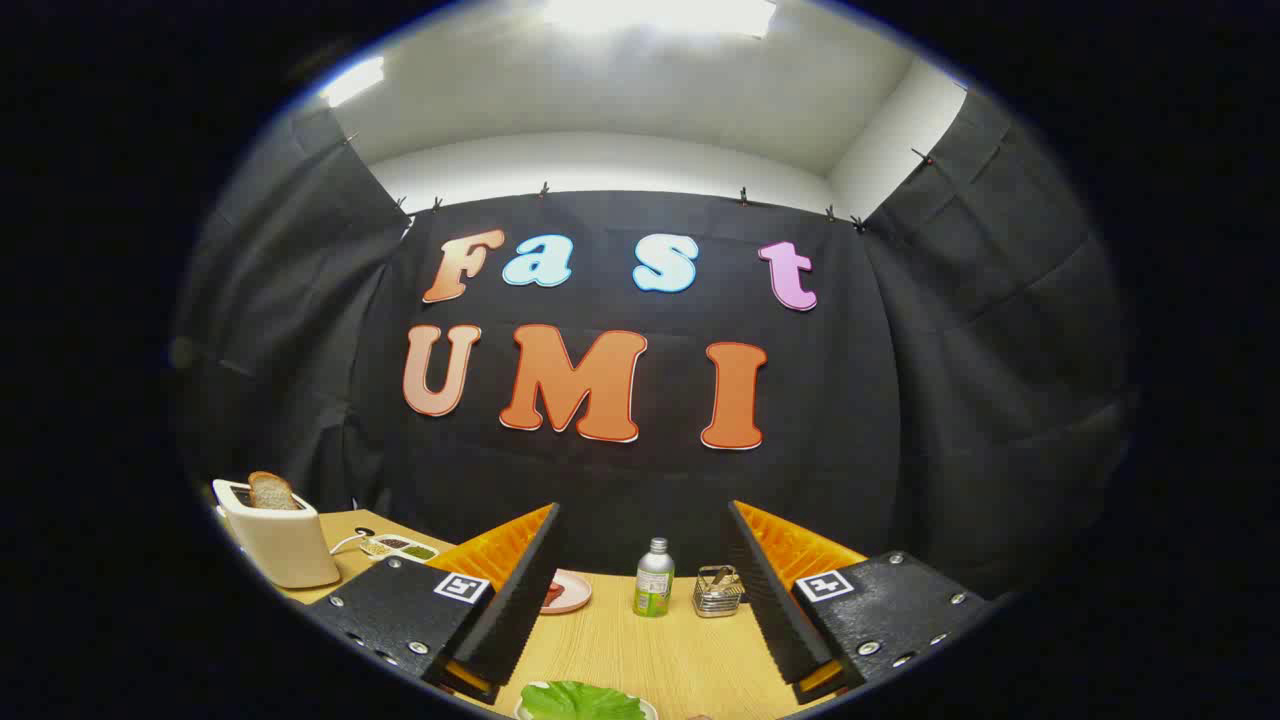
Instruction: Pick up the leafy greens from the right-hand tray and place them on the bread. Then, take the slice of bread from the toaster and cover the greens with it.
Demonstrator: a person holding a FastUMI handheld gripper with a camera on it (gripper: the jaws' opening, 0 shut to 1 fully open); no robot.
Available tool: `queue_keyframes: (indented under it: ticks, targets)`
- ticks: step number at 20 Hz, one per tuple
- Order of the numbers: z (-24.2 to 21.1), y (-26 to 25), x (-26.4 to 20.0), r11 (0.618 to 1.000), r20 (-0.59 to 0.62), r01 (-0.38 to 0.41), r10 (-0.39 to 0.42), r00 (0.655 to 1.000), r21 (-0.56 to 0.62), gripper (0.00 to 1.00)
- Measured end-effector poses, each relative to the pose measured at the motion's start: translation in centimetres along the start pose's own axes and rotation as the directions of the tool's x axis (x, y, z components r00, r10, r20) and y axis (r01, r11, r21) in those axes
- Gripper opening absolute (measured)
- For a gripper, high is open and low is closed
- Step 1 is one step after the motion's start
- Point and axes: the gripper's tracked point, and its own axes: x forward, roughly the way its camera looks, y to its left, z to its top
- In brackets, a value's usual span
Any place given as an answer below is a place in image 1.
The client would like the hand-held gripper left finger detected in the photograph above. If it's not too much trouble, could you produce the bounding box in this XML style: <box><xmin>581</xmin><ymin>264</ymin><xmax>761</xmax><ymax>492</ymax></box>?
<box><xmin>305</xmin><ymin>503</ymin><xmax>563</xmax><ymax>706</ymax></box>

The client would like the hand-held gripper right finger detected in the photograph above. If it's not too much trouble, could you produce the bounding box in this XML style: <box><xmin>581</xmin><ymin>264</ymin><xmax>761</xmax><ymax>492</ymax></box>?
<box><xmin>725</xmin><ymin>500</ymin><xmax>991</xmax><ymax>706</ymax></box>

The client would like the green lettuce leaf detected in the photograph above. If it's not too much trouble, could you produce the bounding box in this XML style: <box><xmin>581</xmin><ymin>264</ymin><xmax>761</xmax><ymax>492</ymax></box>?
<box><xmin>520</xmin><ymin>680</ymin><xmax>646</xmax><ymax>720</ymax></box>

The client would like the toasted bread slice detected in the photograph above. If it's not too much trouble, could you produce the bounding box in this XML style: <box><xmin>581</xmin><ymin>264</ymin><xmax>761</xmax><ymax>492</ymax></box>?
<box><xmin>248</xmin><ymin>471</ymin><xmax>301</xmax><ymax>511</ymax></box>

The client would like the pink round plate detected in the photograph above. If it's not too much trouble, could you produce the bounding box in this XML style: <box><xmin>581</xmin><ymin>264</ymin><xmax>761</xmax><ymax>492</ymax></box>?
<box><xmin>540</xmin><ymin>569</ymin><xmax>593</xmax><ymax>615</ymax></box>

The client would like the green and white bottle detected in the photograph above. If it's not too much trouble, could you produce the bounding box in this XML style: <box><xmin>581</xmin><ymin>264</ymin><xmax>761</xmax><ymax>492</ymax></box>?
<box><xmin>633</xmin><ymin>537</ymin><xmax>676</xmax><ymax>618</ymax></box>

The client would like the white divided condiment dish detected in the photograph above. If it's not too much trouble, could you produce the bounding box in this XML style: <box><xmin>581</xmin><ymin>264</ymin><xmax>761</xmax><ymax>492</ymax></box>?
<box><xmin>360</xmin><ymin>534</ymin><xmax>439</xmax><ymax>563</ymax></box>

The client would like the black backdrop cloth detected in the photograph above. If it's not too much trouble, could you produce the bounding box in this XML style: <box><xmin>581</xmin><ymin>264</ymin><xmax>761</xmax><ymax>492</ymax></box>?
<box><xmin>170</xmin><ymin>90</ymin><xmax>1136</xmax><ymax>601</ymax></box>

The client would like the white round plate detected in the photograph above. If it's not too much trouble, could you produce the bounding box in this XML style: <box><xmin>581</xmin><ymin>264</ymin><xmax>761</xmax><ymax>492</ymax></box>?
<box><xmin>513</xmin><ymin>695</ymin><xmax>659</xmax><ymax>720</ymax></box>

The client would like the white toaster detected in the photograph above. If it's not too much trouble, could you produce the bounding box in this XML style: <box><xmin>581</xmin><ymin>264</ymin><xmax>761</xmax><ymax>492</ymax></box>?
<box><xmin>212</xmin><ymin>478</ymin><xmax>341</xmax><ymax>589</ymax></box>

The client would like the ceiling light panel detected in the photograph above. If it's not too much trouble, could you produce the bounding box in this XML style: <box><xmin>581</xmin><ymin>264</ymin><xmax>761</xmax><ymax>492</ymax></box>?
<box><xmin>545</xmin><ymin>0</ymin><xmax>777</xmax><ymax>38</ymax></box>
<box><xmin>320</xmin><ymin>57</ymin><xmax>386</xmax><ymax>107</ymax></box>

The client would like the metal wire basket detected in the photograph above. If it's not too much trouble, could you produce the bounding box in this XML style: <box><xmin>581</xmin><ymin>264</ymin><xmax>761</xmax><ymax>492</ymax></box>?
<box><xmin>693</xmin><ymin>565</ymin><xmax>746</xmax><ymax>619</ymax></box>

